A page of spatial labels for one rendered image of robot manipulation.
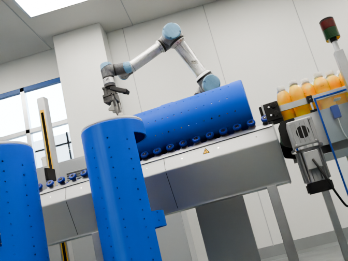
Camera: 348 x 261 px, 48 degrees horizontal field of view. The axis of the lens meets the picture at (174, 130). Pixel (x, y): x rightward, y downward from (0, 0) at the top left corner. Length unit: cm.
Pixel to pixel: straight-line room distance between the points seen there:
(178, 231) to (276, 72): 257
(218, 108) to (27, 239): 110
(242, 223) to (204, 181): 46
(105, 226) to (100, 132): 38
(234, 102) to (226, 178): 40
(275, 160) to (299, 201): 292
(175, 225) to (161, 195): 151
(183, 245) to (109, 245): 203
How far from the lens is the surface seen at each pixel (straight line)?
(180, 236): 361
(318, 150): 180
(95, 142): 167
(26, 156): 179
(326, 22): 193
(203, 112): 209
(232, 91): 210
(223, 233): 241
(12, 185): 172
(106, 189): 162
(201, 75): 253
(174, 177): 208
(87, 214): 229
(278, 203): 203
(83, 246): 383
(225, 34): 544
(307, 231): 494
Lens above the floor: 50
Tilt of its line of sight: 15 degrees up
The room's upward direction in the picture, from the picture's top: 14 degrees counter-clockwise
